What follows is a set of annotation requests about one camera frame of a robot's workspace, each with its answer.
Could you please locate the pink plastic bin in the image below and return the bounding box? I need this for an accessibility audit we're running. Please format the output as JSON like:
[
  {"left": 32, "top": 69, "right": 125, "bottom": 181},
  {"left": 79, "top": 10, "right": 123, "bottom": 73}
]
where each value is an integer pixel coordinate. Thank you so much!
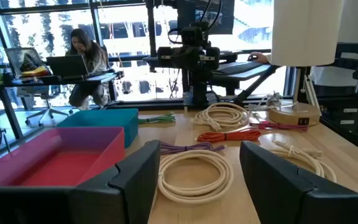
[{"left": 0, "top": 126, "right": 126, "bottom": 187}]

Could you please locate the yellow folder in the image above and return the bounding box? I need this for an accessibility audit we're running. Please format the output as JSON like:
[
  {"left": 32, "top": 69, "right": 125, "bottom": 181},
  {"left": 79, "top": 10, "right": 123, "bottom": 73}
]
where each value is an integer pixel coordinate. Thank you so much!
[{"left": 21, "top": 65, "right": 52, "bottom": 77}]

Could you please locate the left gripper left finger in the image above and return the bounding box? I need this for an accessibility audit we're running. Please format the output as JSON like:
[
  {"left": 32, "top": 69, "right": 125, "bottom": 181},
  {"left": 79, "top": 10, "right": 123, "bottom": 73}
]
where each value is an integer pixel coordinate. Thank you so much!
[{"left": 0, "top": 139, "right": 162, "bottom": 224}]

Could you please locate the dark striped bundle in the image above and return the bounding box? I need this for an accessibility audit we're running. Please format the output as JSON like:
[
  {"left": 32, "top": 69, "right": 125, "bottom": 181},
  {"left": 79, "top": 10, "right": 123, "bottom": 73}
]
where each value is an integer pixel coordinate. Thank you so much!
[{"left": 19, "top": 52, "right": 45, "bottom": 73}]

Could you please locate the office chair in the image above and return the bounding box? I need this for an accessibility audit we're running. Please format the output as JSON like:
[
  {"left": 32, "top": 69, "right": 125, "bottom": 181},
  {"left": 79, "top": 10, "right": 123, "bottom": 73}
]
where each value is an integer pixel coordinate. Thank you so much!
[{"left": 16, "top": 85, "right": 75, "bottom": 127}]

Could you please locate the person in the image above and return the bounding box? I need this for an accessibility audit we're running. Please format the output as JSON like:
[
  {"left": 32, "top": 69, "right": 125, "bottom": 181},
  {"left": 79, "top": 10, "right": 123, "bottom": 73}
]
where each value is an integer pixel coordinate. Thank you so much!
[{"left": 65, "top": 28, "right": 111, "bottom": 111}]

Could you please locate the teal plastic bin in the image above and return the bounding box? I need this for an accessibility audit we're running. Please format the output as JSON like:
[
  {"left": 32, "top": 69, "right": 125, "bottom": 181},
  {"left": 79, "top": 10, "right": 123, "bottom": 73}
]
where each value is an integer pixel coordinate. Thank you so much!
[{"left": 57, "top": 108, "right": 140, "bottom": 149}]

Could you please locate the green cable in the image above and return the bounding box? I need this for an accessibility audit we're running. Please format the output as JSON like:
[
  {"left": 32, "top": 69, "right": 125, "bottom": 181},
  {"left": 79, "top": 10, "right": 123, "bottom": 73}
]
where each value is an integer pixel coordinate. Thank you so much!
[{"left": 137, "top": 112, "right": 177, "bottom": 125}]

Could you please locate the pink braided cable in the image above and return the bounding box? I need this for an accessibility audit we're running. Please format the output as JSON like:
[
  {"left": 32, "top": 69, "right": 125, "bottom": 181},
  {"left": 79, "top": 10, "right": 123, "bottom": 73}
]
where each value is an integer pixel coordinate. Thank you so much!
[{"left": 249, "top": 121, "right": 309, "bottom": 132}]

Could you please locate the purple cable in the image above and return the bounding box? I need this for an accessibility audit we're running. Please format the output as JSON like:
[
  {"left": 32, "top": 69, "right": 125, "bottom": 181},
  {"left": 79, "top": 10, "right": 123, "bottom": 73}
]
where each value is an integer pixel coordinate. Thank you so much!
[{"left": 159, "top": 140, "right": 226, "bottom": 156}]

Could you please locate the person's hand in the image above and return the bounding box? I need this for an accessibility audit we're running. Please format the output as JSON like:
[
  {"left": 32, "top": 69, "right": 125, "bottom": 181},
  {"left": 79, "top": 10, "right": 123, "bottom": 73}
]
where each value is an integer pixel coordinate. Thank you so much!
[{"left": 247, "top": 52, "right": 272, "bottom": 65}]

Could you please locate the black monitor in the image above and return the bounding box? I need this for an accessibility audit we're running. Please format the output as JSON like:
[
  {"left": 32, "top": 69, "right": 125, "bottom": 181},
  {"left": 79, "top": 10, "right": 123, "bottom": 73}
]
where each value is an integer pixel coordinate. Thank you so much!
[{"left": 177, "top": 0, "right": 236, "bottom": 35}]

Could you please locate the cream cable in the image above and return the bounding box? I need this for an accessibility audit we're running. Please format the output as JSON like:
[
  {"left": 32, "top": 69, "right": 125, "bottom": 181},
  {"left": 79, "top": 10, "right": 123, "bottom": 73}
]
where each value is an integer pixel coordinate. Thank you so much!
[
  {"left": 270, "top": 139, "right": 338, "bottom": 184},
  {"left": 191, "top": 102, "right": 250, "bottom": 132},
  {"left": 157, "top": 149, "right": 235, "bottom": 205}
]

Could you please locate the white shade wooden base lamp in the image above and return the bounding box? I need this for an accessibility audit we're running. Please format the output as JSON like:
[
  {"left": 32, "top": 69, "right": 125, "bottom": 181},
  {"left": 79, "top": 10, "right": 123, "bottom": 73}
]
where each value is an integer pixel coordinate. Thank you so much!
[{"left": 267, "top": 0, "right": 345, "bottom": 127}]

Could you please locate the black laptop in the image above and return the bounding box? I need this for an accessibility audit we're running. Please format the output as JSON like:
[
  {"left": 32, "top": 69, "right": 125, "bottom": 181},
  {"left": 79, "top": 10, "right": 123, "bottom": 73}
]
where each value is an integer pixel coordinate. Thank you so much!
[{"left": 45, "top": 54, "right": 90, "bottom": 79}]

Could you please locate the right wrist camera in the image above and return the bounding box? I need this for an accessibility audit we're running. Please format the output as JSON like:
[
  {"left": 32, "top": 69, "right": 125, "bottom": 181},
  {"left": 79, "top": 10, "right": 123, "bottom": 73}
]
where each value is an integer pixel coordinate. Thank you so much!
[{"left": 180, "top": 22, "right": 210, "bottom": 47}]

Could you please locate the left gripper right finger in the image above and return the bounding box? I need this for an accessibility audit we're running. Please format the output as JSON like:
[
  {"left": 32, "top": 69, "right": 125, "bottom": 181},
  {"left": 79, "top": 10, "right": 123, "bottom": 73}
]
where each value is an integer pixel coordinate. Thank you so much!
[{"left": 239, "top": 140, "right": 358, "bottom": 224}]

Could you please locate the black keyboard tray desk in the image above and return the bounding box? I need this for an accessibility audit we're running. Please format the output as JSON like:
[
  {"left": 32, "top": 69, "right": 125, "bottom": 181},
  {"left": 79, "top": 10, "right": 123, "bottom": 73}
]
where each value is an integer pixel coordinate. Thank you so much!
[{"left": 211, "top": 60, "right": 281, "bottom": 105}]

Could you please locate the orange cable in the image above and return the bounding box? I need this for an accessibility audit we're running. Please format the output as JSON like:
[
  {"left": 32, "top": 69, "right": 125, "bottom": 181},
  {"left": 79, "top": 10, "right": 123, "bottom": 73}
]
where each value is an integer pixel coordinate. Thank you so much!
[{"left": 196, "top": 129, "right": 262, "bottom": 144}]

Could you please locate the black office desk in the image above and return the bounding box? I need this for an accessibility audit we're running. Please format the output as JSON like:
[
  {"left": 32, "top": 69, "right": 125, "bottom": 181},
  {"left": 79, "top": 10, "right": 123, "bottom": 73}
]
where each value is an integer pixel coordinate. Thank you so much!
[{"left": 0, "top": 70, "right": 124, "bottom": 141}]

